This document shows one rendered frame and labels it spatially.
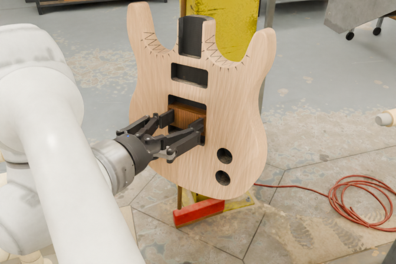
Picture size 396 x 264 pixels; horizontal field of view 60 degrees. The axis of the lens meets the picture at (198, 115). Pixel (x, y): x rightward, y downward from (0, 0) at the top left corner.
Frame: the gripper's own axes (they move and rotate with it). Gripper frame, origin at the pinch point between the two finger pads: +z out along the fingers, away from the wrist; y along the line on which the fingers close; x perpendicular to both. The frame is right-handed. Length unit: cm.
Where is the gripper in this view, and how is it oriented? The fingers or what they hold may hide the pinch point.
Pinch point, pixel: (185, 120)
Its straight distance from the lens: 74.8
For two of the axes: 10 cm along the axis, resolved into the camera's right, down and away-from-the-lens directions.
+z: 5.4, -3.3, 7.7
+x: 0.4, -9.1, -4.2
